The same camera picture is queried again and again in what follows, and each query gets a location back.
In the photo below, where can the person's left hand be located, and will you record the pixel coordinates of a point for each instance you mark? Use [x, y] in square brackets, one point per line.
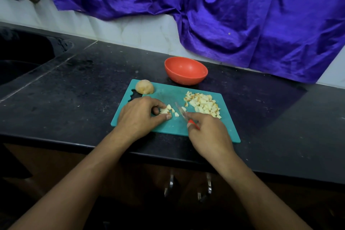
[137, 120]

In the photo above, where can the person's right hand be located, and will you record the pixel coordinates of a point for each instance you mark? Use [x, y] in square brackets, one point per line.
[211, 140]

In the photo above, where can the teal plastic cutting board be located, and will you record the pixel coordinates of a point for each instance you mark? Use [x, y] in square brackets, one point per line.
[229, 127]

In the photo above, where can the brown potato half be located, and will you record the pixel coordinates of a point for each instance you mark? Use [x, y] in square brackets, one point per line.
[144, 87]

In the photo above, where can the pile of diced apple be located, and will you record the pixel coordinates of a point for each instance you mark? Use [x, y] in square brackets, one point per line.
[202, 103]

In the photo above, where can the orange bowl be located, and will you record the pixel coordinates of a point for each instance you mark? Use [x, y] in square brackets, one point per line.
[186, 71]

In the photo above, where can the person's left forearm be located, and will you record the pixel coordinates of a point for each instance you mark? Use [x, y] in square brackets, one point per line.
[70, 195]

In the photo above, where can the person's right forearm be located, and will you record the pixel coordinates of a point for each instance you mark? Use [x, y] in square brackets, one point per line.
[264, 203]

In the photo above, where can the dark kitchen sink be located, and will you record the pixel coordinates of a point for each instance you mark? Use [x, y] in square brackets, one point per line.
[24, 57]

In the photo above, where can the purple cloth curtain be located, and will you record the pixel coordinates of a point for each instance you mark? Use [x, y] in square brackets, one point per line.
[264, 11]

